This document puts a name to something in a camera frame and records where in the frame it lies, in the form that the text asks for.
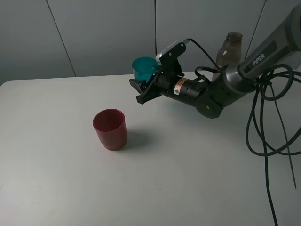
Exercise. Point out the red plastic cup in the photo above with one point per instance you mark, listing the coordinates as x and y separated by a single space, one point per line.
110 126

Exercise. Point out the teal translucent plastic cup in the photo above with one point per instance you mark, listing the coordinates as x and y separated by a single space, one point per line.
144 68

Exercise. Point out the wrist camera with black bracket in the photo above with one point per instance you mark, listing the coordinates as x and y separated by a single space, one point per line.
168 58

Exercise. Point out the brown translucent water bottle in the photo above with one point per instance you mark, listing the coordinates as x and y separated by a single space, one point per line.
230 52

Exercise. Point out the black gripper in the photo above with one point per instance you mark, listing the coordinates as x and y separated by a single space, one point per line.
160 83

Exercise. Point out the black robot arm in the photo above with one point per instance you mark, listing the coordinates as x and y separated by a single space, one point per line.
234 81

